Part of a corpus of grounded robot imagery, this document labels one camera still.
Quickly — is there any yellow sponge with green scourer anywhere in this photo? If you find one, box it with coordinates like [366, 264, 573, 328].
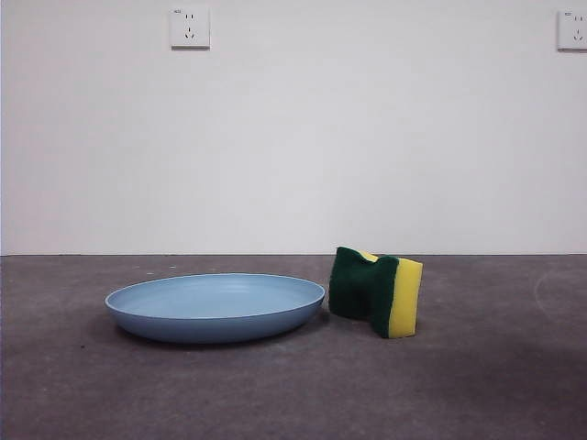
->
[329, 246, 424, 341]

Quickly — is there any blue round plate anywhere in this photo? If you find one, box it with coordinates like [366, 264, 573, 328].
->
[105, 272, 327, 345]

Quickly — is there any white wall socket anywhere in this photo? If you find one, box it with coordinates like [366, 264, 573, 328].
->
[170, 5, 212, 50]
[557, 9, 587, 51]

